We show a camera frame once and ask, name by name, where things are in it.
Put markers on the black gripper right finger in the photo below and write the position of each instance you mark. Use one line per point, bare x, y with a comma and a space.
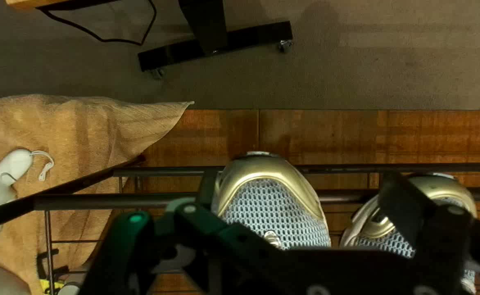
441, 246

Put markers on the white looped plastic device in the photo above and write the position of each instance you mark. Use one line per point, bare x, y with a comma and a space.
7, 169

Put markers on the wooden workbench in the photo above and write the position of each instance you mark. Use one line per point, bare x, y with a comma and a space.
32, 2

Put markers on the silver blue mesh sneaker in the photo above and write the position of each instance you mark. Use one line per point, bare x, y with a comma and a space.
371, 230
273, 207

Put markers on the black tool with yellow label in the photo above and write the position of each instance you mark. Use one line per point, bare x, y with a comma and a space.
48, 271

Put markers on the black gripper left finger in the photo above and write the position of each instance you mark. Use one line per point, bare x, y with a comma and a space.
125, 251

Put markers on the black metal stand base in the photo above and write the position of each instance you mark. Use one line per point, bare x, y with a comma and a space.
212, 43

